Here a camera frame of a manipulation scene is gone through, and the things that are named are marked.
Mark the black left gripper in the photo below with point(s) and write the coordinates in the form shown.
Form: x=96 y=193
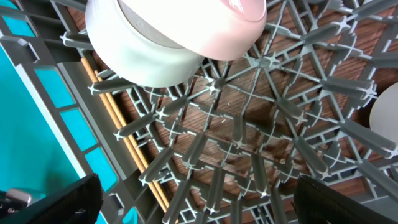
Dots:
x=14 y=200

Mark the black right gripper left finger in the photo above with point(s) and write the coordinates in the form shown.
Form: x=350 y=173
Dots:
x=79 y=202

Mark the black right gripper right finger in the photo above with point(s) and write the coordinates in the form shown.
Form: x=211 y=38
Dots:
x=315 y=202

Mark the white cup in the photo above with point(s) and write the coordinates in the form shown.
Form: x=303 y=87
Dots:
x=383 y=117

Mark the grey-green bowl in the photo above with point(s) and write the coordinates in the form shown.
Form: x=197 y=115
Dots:
x=134 y=49

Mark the pink shallow bowl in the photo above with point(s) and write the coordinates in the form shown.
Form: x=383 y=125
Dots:
x=217 y=29

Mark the grey dishwasher rack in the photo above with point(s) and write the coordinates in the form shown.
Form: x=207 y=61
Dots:
x=247 y=129

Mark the teal plastic tray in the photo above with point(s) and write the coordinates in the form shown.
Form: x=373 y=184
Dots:
x=53 y=130

